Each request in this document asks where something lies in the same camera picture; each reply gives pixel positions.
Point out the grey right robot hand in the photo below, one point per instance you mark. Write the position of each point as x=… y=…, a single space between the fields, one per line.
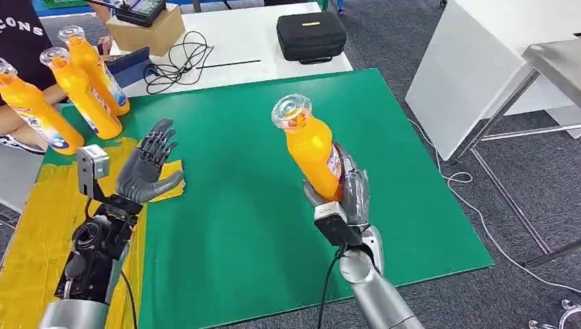
x=356 y=195

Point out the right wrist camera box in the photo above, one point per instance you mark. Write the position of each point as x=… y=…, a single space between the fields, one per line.
x=333 y=225

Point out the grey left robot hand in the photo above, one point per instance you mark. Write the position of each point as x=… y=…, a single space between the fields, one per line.
x=140 y=177

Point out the green table mat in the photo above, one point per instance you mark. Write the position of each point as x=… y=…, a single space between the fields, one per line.
x=236 y=181

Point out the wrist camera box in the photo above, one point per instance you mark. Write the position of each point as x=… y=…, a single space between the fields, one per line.
x=333 y=225
x=93 y=168

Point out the dark blue tablet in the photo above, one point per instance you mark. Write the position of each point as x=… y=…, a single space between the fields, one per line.
x=131 y=68

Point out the steel bench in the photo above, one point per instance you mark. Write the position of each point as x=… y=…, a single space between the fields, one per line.
x=556 y=61

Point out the white table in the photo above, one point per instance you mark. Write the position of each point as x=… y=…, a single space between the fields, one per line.
x=240 y=41

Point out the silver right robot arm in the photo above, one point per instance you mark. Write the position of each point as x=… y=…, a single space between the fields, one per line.
x=376 y=295

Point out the white board panel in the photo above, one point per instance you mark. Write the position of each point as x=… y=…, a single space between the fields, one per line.
x=458 y=77

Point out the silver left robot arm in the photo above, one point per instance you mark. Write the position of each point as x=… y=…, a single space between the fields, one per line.
x=90 y=263

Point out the brown cardboard box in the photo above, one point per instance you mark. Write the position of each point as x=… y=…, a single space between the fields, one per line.
x=150 y=36

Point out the black handheld device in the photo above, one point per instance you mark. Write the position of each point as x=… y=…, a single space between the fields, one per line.
x=140 y=11

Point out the yellow sheet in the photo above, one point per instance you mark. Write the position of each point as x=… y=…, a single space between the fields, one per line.
x=41 y=236

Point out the black zip case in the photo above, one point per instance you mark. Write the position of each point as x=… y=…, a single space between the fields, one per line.
x=311 y=36

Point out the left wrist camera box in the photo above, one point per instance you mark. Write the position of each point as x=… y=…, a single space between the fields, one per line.
x=93 y=168

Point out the chrome chair base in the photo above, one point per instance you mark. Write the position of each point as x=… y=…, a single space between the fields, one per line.
x=569 y=315

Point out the person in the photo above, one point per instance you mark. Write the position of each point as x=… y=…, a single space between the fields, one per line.
x=22 y=50

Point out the orange drink bottle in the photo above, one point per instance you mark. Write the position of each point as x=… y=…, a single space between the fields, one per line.
x=86 y=104
x=97 y=72
x=41 y=122
x=313 y=154

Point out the green crate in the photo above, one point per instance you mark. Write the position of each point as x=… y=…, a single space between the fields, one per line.
x=63 y=3

